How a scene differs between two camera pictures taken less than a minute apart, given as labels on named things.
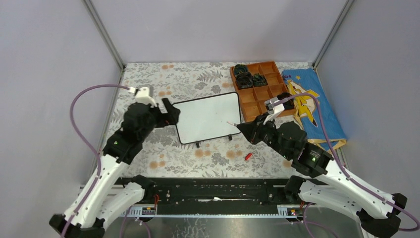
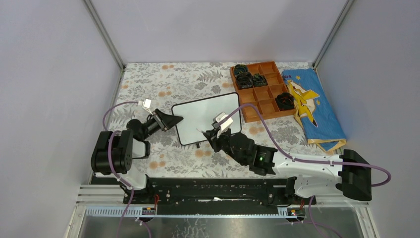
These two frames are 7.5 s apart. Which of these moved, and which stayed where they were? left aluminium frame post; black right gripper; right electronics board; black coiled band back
Moved: black right gripper
Stayed: right electronics board; black coiled band back; left aluminium frame post
